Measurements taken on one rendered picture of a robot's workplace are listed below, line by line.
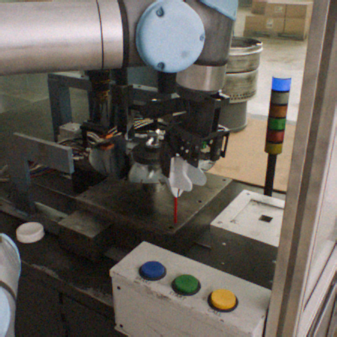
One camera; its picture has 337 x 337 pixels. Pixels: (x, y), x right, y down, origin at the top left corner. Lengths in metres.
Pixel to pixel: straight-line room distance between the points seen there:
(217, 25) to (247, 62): 1.07
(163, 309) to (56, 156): 0.49
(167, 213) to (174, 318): 0.35
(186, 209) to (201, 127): 0.41
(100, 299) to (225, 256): 0.28
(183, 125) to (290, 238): 0.24
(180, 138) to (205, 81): 0.11
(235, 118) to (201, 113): 1.12
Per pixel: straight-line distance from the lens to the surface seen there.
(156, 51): 0.47
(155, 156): 1.07
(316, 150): 0.56
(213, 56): 0.65
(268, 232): 0.92
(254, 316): 0.72
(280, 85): 1.04
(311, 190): 0.59
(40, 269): 1.07
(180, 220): 1.02
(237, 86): 1.70
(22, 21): 0.48
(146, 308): 0.80
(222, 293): 0.74
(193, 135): 0.67
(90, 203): 1.10
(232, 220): 0.94
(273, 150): 1.09
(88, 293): 0.99
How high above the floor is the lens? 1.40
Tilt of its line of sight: 27 degrees down
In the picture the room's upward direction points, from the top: straight up
